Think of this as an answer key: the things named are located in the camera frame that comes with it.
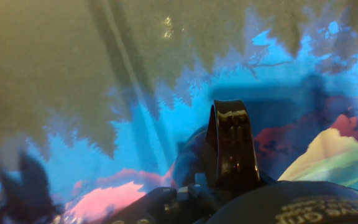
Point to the dark red watering can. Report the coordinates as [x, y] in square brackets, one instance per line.
[235, 149]

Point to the blue and black printed cloth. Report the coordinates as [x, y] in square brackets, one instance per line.
[73, 77]

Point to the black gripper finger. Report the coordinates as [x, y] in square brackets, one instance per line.
[166, 205]

